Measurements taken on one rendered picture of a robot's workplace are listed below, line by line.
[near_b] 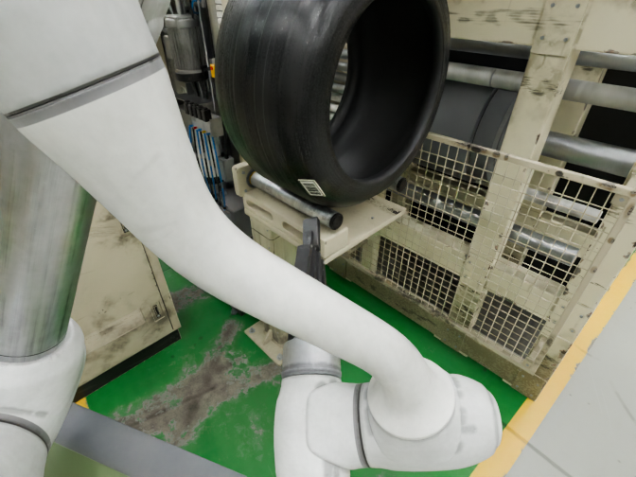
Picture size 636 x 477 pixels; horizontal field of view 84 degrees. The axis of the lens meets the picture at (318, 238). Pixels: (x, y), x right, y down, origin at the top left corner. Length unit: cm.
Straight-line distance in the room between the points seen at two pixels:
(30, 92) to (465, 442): 49
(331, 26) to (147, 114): 49
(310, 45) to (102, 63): 48
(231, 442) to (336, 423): 107
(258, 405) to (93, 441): 81
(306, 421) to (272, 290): 24
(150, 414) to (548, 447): 151
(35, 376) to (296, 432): 37
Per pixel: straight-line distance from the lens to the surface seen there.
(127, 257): 149
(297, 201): 94
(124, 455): 88
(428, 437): 46
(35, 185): 47
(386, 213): 112
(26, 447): 67
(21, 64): 25
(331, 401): 51
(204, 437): 158
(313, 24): 69
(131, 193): 27
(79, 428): 95
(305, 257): 60
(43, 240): 50
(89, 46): 24
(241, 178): 109
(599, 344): 219
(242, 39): 77
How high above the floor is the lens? 138
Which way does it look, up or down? 36 degrees down
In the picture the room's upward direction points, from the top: straight up
